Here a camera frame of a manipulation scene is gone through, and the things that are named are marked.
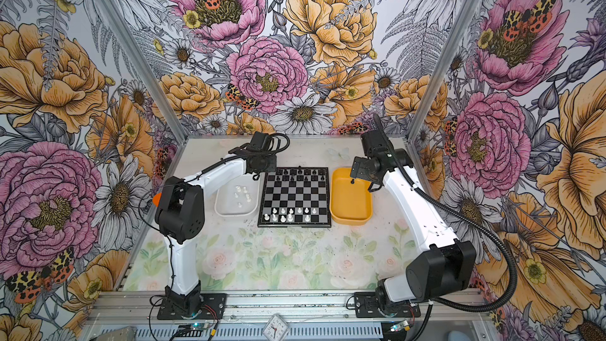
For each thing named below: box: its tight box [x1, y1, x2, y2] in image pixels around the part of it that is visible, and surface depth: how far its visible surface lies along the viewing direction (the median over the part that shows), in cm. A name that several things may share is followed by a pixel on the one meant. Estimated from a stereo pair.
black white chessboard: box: [257, 164, 332, 229], surface depth 99 cm
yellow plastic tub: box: [329, 167, 374, 227], surface depth 100 cm
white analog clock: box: [261, 313, 291, 341], surface depth 70 cm
